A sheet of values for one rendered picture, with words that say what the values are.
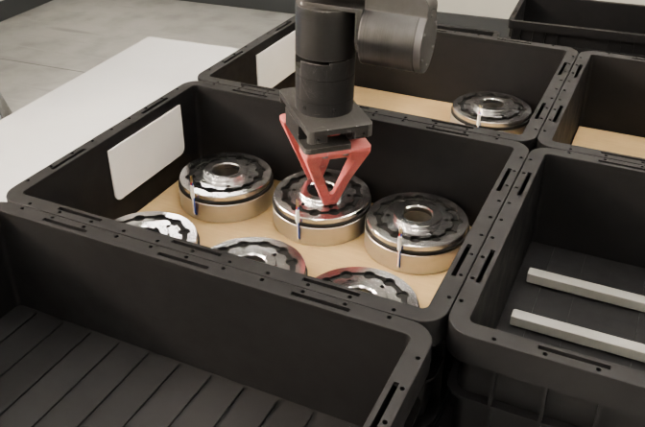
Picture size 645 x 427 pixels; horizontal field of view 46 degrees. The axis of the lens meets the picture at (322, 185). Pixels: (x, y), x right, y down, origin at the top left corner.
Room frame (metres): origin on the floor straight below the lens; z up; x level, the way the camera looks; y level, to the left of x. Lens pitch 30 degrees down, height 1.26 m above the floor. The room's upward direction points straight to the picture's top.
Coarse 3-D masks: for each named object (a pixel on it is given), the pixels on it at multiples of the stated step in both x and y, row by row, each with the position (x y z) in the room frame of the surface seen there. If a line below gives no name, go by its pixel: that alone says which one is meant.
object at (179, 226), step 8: (128, 216) 0.63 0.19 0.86; (136, 216) 0.63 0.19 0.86; (144, 216) 0.63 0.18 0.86; (152, 216) 0.63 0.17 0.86; (160, 216) 0.64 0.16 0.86; (168, 216) 0.63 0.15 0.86; (176, 216) 0.63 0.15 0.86; (168, 224) 0.62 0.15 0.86; (176, 224) 0.62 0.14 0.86; (184, 224) 0.62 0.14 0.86; (192, 224) 0.62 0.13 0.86; (176, 232) 0.60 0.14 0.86; (184, 232) 0.61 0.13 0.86; (192, 232) 0.60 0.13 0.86; (192, 240) 0.59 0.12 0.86
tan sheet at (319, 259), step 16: (176, 192) 0.73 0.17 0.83; (144, 208) 0.70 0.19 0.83; (160, 208) 0.70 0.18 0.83; (176, 208) 0.70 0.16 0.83; (272, 208) 0.70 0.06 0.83; (208, 224) 0.67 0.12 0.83; (224, 224) 0.67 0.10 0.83; (240, 224) 0.67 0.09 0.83; (256, 224) 0.67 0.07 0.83; (272, 224) 0.67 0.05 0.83; (208, 240) 0.64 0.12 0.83; (224, 240) 0.64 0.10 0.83; (288, 240) 0.64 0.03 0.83; (352, 240) 0.64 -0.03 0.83; (304, 256) 0.61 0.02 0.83; (320, 256) 0.61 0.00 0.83; (336, 256) 0.61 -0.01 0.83; (352, 256) 0.61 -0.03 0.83; (368, 256) 0.61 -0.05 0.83; (320, 272) 0.58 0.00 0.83; (416, 288) 0.56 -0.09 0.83; (432, 288) 0.56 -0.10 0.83
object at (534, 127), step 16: (272, 32) 1.00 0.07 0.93; (448, 32) 1.00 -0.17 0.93; (240, 48) 0.93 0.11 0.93; (256, 48) 0.94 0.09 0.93; (528, 48) 0.94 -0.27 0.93; (544, 48) 0.94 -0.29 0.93; (560, 48) 0.93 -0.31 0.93; (224, 64) 0.87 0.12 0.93; (560, 64) 0.87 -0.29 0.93; (208, 80) 0.82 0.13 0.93; (224, 80) 0.82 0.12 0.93; (560, 80) 0.82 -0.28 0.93; (544, 96) 0.78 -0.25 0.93; (368, 112) 0.73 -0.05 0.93; (384, 112) 0.73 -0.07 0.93; (400, 112) 0.73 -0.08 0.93; (544, 112) 0.73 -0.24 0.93; (448, 128) 0.70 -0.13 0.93; (464, 128) 0.69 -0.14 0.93; (480, 128) 0.69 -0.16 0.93; (528, 128) 0.69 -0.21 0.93; (528, 144) 0.67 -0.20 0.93
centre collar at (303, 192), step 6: (306, 180) 0.69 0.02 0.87; (312, 180) 0.69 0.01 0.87; (324, 180) 0.69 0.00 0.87; (330, 180) 0.69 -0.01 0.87; (336, 180) 0.69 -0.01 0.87; (300, 186) 0.68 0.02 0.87; (306, 186) 0.68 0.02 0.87; (312, 186) 0.69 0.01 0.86; (330, 186) 0.69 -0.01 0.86; (300, 192) 0.67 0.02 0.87; (306, 192) 0.67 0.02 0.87; (300, 198) 0.67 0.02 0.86; (306, 198) 0.66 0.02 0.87; (312, 198) 0.66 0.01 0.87; (318, 198) 0.66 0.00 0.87; (342, 198) 0.67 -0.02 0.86; (318, 204) 0.65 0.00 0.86
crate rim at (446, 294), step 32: (256, 96) 0.78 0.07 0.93; (128, 128) 0.70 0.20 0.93; (416, 128) 0.70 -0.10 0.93; (64, 160) 0.63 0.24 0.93; (512, 160) 0.62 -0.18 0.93; (32, 192) 0.58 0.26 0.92; (96, 224) 0.51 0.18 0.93; (128, 224) 0.52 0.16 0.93; (480, 224) 0.51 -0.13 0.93; (224, 256) 0.47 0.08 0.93; (320, 288) 0.43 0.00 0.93; (448, 288) 0.43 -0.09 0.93; (416, 320) 0.40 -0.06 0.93
